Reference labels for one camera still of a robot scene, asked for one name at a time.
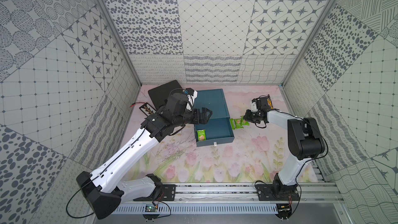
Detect green cookie packet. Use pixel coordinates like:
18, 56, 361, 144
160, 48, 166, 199
241, 116, 250, 125
230, 119, 236, 130
197, 129, 207, 142
233, 118, 243, 129

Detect teal top drawer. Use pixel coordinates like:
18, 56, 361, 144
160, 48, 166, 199
194, 118, 235, 147

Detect teal plastic drawer cabinet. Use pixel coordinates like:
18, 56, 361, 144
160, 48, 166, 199
194, 89, 230, 119

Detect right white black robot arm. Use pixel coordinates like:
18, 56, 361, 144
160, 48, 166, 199
244, 95, 326, 198

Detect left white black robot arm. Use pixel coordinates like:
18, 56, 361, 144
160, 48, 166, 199
76, 88, 212, 219

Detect yellow black pliers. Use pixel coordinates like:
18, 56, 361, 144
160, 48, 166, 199
267, 97, 274, 109

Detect black plastic case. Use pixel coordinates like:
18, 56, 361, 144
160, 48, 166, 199
148, 80, 182, 110

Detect green circuit board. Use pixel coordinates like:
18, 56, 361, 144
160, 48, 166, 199
144, 204, 158, 214

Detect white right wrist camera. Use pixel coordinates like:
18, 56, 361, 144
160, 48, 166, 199
251, 99, 261, 112

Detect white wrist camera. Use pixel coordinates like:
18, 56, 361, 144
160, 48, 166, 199
185, 88, 198, 111
251, 99, 261, 112

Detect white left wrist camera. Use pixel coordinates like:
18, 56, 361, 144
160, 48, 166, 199
185, 88, 198, 111

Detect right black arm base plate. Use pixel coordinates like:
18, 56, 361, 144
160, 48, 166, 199
255, 184, 300, 201

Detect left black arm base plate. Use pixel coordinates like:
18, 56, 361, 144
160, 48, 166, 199
133, 184, 176, 202

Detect aluminium mounting rail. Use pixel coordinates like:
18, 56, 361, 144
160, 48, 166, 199
117, 180, 343, 204

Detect white slotted cable duct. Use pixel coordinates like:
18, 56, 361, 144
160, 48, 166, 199
113, 203, 278, 215

